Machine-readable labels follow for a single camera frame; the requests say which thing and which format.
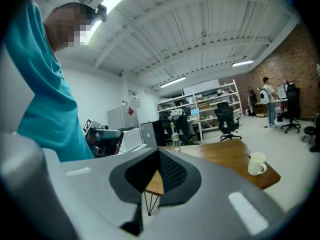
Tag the white storage box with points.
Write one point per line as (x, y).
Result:
(132, 139)

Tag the white jacket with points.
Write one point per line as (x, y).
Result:
(175, 114)

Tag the black high-back office chair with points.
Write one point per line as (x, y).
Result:
(292, 109)

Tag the black head-worn camera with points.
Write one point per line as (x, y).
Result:
(102, 12)

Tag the black hairpin table leg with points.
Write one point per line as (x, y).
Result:
(151, 204)

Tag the black mesh office chair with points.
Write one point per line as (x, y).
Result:
(227, 120)

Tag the grey refrigerator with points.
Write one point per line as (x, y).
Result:
(122, 117)

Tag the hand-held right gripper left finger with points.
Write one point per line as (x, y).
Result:
(87, 196)

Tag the open laptop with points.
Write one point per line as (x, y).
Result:
(194, 112)

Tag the red sticker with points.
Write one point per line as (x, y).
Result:
(131, 111)

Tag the ceiling light strip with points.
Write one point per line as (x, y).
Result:
(173, 81)
(242, 63)

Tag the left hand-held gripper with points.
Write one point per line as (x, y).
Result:
(93, 144)

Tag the black computer tower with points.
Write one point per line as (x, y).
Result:
(150, 134)

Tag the person in teal shirt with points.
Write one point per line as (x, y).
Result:
(50, 104)

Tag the person's head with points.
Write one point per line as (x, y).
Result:
(65, 26)

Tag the white metal shelf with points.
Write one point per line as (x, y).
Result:
(225, 90)

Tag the wooden low cabinet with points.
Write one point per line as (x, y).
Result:
(261, 110)

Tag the long ceiling light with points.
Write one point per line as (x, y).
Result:
(112, 6)

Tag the black round stool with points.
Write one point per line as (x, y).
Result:
(308, 132)

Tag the desktop monitors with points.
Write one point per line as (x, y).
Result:
(282, 91)

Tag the clear plastic water bottle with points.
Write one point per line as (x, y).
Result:
(176, 142)

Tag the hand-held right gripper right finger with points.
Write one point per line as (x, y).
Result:
(212, 209)

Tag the cream ceramic mug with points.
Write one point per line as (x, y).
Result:
(256, 165)

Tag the black office chair with jacket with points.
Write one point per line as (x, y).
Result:
(185, 130)

